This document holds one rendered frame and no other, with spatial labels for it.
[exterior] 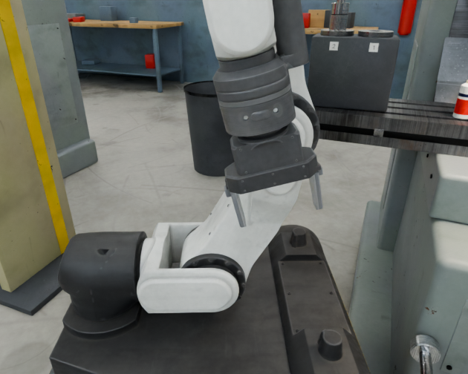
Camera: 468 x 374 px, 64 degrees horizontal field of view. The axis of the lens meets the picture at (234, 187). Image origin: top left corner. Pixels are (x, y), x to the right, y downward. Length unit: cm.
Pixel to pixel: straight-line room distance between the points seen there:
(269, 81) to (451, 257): 61
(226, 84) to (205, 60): 556
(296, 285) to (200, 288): 28
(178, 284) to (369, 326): 85
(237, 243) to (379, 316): 85
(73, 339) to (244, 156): 60
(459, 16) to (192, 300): 122
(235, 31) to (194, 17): 561
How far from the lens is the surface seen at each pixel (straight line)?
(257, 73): 41
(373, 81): 110
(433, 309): 96
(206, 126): 266
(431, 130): 108
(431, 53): 153
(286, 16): 44
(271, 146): 45
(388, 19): 533
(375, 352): 138
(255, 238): 75
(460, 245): 95
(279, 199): 67
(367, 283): 161
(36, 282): 201
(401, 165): 163
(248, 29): 39
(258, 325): 88
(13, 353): 177
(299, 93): 64
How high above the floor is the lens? 122
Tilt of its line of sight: 27 degrees down
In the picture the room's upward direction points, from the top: straight up
